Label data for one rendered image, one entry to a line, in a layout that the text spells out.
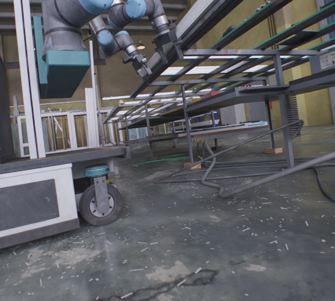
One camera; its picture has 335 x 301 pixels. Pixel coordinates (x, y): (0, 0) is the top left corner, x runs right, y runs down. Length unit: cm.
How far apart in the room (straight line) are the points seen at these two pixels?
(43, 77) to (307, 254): 111
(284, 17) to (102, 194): 893
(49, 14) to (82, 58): 22
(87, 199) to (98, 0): 75
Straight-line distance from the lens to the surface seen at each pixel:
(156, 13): 131
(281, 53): 185
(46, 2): 113
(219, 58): 187
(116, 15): 130
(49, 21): 109
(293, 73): 899
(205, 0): 114
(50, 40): 105
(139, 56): 161
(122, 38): 168
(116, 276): 72
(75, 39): 104
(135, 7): 121
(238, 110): 1112
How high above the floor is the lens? 36
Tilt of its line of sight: level
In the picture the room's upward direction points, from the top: 7 degrees counter-clockwise
